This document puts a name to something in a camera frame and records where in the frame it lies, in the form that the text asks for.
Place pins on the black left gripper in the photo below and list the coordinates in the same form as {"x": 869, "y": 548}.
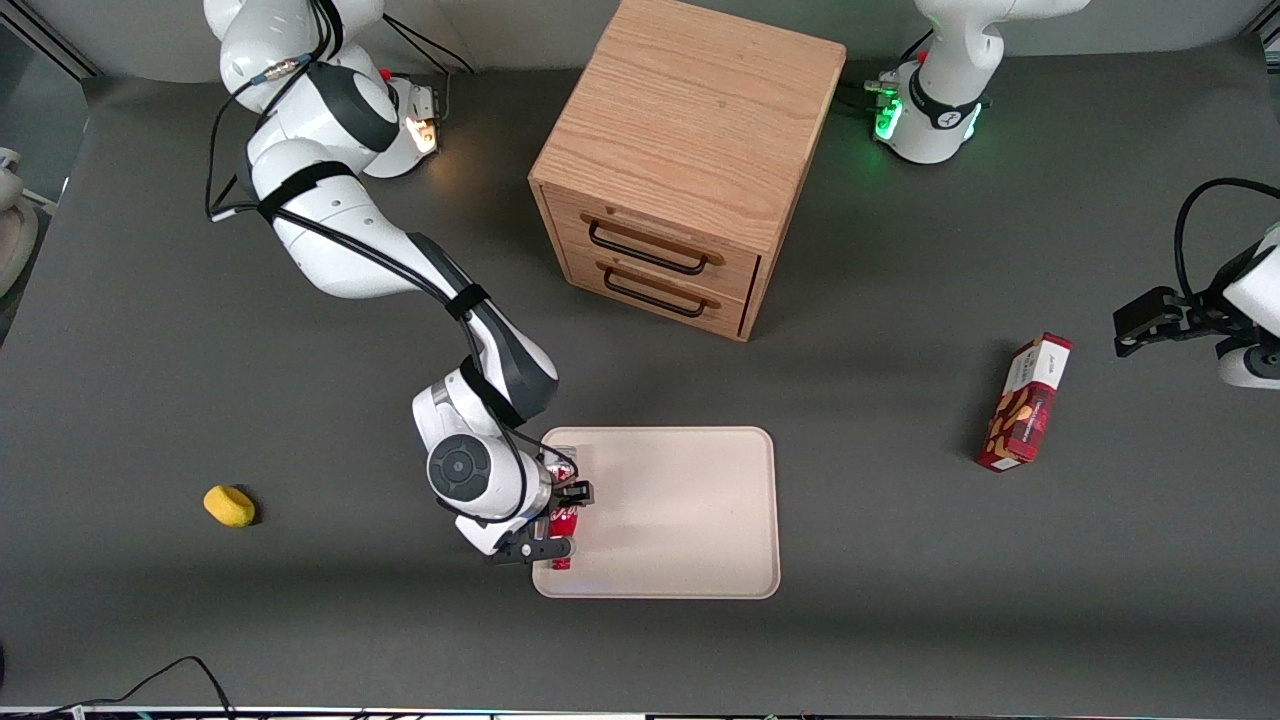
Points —
{"x": 1197, "y": 312}

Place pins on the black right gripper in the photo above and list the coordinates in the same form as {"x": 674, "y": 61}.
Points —
{"x": 572, "y": 493}

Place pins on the red coke bottle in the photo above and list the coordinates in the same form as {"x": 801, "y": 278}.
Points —
{"x": 565, "y": 524}

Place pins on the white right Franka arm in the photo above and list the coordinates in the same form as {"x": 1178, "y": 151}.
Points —
{"x": 330, "y": 230}

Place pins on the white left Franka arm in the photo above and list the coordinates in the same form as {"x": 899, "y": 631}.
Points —
{"x": 950, "y": 60}

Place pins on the beige rectangular tray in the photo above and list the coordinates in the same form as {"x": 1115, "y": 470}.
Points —
{"x": 680, "y": 510}

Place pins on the red snack box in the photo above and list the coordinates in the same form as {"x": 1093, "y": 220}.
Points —
{"x": 1025, "y": 410}

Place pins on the yellow lemon-shaped object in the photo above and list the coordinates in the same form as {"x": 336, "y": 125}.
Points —
{"x": 229, "y": 506}

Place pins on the wooden two-drawer cabinet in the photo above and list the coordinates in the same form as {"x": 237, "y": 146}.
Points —
{"x": 690, "y": 110}

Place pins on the beige rounded background object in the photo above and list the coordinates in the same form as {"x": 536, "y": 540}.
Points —
{"x": 15, "y": 225}

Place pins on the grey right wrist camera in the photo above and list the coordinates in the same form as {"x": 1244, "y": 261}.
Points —
{"x": 485, "y": 535}

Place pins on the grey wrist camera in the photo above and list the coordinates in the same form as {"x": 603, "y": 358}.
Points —
{"x": 1250, "y": 368}
{"x": 485, "y": 535}

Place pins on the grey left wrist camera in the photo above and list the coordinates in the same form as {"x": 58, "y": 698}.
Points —
{"x": 1250, "y": 368}

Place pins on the dark metal frame bar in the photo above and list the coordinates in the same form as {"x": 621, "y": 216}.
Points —
{"x": 1268, "y": 38}
{"x": 50, "y": 45}

